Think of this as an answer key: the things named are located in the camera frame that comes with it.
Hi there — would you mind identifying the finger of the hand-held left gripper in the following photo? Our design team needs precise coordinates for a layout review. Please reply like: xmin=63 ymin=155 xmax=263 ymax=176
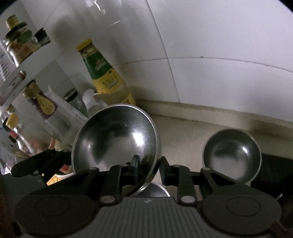
xmin=11 ymin=148 xmax=72 ymax=186

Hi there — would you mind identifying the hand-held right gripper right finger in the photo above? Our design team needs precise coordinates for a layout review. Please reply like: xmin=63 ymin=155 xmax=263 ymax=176
xmin=160 ymin=156 xmax=252 ymax=206

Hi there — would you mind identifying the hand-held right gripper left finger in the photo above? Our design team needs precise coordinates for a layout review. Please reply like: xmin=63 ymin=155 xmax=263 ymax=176
xmin=57 ymin=155 xmax=140 ymax=206

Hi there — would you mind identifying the stainless steel bowl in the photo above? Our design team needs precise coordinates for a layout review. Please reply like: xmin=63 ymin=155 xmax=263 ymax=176
xmin=202 ymin=129 xmax=262 ymax=186
xmin=71 ymin=103 xmax=162 ymax=198
xmin=131 ymin=183 xmax=170 ymax=198

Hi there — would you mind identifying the vinegar bottle yellow cap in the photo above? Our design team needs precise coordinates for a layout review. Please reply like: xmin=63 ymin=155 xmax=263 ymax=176
xmin=5 ymin=105 xmax=35 ymax=158

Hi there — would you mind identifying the bottle purple label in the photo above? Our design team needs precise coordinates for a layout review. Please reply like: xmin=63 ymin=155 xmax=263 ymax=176
xmin=22 ymin=80 xmax=74 ymax=138

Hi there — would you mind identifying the white plastic packet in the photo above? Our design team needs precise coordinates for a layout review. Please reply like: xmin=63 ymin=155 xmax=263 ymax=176
xmin=44 ymin=85 xmax=89 ymax=129

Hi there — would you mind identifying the glass jar black lid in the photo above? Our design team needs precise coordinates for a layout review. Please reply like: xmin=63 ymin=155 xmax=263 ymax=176
xmin=63 ymin=89 xmax=86 ymax=115

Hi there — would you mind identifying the white plastic squeeze bottle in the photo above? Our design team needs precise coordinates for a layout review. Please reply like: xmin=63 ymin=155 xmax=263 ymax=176
xmin=82 ymin=89 xmax=108 ymax=118

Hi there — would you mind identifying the white two-tier condiment rack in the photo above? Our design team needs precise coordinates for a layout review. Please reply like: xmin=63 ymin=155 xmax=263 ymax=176
xmin=0 ymin=39 xmax=76 ymax=183

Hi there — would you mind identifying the oil bottle green yellow label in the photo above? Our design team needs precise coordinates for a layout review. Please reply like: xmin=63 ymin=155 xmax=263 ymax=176
xmin=76 ymin=39 xmax=136 ymax=107

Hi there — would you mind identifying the black stove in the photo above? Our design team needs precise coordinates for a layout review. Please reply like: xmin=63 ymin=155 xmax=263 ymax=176
xmin=261 ymin=153 xmax=293 ymax=184

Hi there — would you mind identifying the glass jar green label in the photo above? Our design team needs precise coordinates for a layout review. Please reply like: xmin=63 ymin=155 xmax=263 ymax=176
xmin=3 ymin=15 xmax=39 ymax=66

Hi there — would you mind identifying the dark cap bottle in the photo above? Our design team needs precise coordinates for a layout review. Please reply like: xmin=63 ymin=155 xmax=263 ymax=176
xmin=34 ymin=28 xmax=51 ymax=47

